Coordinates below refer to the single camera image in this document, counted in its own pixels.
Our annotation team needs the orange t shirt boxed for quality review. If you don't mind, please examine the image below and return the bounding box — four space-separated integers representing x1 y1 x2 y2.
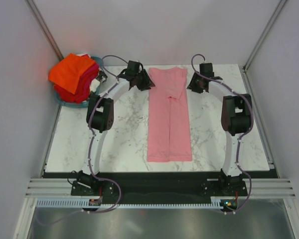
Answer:
48 53 95 93

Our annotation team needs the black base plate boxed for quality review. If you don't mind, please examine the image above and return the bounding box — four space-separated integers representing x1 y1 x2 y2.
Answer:
71 172 248 204

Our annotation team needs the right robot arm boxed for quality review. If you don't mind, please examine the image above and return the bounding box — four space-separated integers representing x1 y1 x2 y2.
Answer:
187 63 254 196

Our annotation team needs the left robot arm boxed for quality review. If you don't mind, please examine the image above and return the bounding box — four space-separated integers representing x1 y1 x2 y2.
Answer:
79 60 155 177

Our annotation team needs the teal laundry basket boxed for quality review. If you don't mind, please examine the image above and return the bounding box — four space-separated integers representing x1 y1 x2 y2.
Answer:
54 56 104 108

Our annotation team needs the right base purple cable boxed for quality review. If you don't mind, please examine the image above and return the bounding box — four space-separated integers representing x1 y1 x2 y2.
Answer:
223 171 252 216

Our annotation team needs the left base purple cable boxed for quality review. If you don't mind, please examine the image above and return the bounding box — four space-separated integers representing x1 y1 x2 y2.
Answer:
81 175 123 215

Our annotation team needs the pink t shirt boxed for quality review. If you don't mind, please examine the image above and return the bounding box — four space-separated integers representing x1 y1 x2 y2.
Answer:
148 67 192 162

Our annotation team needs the white slotted cable duct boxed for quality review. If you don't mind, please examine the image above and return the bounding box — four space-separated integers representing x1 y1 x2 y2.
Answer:
36 198 223 209

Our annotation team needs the left aluminium frame post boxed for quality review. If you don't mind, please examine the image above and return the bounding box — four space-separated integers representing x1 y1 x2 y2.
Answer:
25 0 64 61

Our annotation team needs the aluminium frame post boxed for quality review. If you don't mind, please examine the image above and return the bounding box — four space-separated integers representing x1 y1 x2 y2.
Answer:
25 0 64 61
241 0 290 73

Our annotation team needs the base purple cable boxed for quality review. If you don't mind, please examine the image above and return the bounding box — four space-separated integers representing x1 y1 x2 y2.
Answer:
81 175 123 215
223 171 252 216

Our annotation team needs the red t shirt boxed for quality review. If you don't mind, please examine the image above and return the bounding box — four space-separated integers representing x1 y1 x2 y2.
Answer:
54 75 94 104

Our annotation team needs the magenta t shirt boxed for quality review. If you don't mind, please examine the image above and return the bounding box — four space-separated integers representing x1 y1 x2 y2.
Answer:
80 62 100 83

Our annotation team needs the right aluminium frame post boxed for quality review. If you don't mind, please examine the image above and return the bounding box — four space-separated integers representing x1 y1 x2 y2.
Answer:
241 0 290 73

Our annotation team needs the aluminium front rail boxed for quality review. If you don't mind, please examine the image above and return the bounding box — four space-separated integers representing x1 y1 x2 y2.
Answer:
25 178 296 199

